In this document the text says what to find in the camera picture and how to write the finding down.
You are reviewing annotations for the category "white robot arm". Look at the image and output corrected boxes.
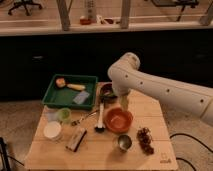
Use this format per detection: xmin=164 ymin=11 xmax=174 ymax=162
xmin=108 ymin=52 xmax=213 ymax=127

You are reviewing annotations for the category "dark brown bowl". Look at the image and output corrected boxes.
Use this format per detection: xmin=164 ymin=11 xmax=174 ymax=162
xmin=100 ymin=83 xmax=117 ymax=103

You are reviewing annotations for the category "orange bowl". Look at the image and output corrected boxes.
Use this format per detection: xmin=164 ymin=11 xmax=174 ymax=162
xmin=104 ymin=107 xmax=133 ymax=133

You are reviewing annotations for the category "metal fork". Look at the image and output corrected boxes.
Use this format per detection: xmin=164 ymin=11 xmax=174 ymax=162
xmin=71 ymin=110 xmax=99 ymax=126

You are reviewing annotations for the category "bunch of dark grapes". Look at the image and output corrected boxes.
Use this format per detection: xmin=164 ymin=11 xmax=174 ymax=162
xmin=137 ymin=127 xmax=154 ymax=155

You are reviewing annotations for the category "small metal cup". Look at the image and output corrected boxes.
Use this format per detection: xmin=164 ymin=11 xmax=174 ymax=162
xmin=118 ymin=135 xmax=132 ymax=151

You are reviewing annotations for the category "blue sponge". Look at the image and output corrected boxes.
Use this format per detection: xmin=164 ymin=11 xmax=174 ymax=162
xmin=73 ymin=91 xmax=90 ymax=104

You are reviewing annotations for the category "brown rectangular box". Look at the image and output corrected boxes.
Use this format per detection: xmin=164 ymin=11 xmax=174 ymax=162
xmin=66 ymin=127 xmax=87 ymax=152

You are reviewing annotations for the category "green plastic tray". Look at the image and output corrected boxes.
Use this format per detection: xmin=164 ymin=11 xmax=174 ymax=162
xmin=42 ymin=74 xmax=98 ymax=110

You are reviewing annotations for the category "green plastic cup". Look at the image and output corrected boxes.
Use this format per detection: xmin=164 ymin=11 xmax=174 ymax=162
xmin=57 ymin=108 xmax=71 ymax=124

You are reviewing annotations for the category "orange round fruit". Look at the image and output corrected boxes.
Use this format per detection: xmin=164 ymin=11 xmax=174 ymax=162
xmin=55 ymin=78 xmax=66 ymax=88

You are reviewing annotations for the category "clear plastic container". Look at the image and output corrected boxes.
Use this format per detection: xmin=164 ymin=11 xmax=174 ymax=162
xmin=44 ymin=109 xmax=58 ymax=122

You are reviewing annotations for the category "red bowl on shelf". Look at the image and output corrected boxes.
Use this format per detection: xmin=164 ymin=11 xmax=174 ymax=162
xmin=79 ymin=18 xmax=92 ymax=25

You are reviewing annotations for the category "black office chair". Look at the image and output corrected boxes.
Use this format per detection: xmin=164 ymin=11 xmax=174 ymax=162
xmin=8 ymin=0 xmax=43 ymax=16

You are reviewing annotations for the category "white handled brush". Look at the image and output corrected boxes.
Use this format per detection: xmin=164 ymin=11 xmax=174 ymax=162
xmin=95 ymin=101 xmax=105 ymax=133

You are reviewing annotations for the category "black cable on floor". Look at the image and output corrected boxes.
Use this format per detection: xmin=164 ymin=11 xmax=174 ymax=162
xmin=169 ymin=132 xmax=213 ymax=171

